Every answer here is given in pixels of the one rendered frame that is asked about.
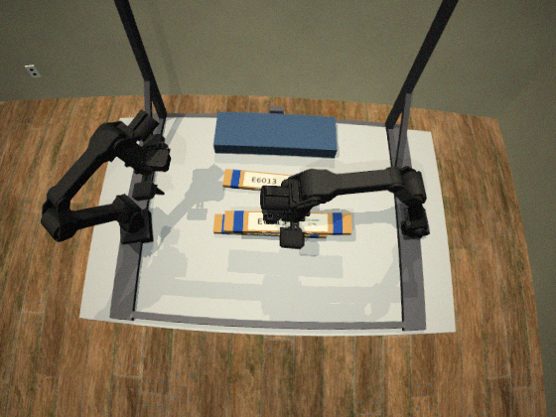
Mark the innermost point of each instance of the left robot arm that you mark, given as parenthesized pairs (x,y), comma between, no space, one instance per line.
(321,186)

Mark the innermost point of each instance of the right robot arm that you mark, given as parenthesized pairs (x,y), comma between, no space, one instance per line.
(105,144)

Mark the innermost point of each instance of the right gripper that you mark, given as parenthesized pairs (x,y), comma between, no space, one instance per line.
(145,190)

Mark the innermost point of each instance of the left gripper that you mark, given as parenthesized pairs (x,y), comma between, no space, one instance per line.
(291,236)

